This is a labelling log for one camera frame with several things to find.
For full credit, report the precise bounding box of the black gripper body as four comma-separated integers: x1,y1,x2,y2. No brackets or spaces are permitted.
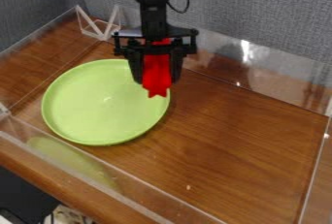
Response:
111,25,198,57

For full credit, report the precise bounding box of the clear acrylic corner bracket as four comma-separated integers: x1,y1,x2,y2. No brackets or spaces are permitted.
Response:
75,5,122,42

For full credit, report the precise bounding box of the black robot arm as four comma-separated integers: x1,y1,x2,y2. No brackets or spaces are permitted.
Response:
111,0,198,84

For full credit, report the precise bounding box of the red ridged carrot block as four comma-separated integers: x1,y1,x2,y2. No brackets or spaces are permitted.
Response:
142,37,174,99

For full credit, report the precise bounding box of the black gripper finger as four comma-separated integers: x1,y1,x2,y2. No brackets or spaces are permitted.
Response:
170,48,185,82
127,51,145,84

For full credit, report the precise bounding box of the clear acrylic enclosure wall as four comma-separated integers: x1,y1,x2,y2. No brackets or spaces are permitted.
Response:
0,12,332,224

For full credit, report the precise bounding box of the green round plate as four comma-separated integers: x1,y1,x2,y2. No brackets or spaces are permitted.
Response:
42,59,170,146

